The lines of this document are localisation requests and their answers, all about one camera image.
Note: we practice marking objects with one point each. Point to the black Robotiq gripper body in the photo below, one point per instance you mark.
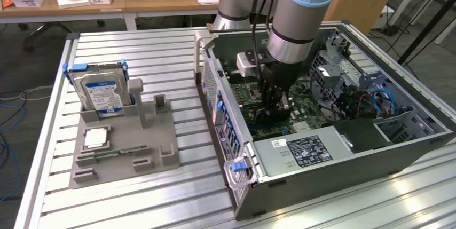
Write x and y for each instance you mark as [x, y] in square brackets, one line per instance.
[282, 77]

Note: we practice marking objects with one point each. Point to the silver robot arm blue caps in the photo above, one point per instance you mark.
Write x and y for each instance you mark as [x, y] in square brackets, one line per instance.
[295, 20]

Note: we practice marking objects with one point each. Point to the CPU socket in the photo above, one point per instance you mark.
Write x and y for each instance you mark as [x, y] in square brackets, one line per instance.
[255, 93]

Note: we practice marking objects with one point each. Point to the green motherboard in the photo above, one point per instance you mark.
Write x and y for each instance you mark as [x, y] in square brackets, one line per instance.
[310, 111]

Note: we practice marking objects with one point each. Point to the silver chipset heatsink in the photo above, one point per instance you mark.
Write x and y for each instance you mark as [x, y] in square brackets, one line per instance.
[304, 126]

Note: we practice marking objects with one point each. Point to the grey metal drive cage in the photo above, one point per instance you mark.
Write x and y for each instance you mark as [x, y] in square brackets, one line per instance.
[327, 77]

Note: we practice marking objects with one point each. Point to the grey power supply unit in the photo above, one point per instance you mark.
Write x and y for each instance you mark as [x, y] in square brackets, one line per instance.
[274, 159]

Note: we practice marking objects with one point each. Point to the blue case latch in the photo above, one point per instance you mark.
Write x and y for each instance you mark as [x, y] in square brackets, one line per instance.
[238, 166]

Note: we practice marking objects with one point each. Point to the grey disk bay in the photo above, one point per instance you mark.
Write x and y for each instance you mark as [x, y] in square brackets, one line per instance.
[403, 130]

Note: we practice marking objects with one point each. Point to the open dark grey PC case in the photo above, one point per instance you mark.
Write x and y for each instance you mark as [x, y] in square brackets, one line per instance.
[320, 194]

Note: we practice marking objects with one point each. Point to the black power brick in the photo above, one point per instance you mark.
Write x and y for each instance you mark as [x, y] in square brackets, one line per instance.
[392, 30]

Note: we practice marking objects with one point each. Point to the grey plastic parts rack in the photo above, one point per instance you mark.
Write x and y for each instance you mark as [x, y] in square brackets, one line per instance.
[122, 133]

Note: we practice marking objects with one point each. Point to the black slanted pole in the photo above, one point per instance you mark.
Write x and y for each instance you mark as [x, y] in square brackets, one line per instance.
[427, 32]

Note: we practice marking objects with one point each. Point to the hard disk with blue caddy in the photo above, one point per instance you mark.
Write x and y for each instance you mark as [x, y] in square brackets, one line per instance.
[103, 93]

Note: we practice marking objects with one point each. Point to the loose green RAM stick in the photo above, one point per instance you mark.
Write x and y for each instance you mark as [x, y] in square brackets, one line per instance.
[107, 155]

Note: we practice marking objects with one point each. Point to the silver CPU chip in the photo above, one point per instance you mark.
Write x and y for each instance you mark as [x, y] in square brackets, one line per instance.
[96, 138]

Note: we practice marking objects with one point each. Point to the black office chair base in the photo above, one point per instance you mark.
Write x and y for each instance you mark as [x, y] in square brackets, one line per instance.
[50, 30]

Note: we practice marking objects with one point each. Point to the orange box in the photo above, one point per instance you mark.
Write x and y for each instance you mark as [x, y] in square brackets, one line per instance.
[6, 2]

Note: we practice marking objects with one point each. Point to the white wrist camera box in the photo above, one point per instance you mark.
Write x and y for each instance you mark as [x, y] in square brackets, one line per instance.
[246, 64]

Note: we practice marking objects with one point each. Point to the white table frame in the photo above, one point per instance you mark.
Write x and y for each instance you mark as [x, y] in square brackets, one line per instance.
[392, 16]

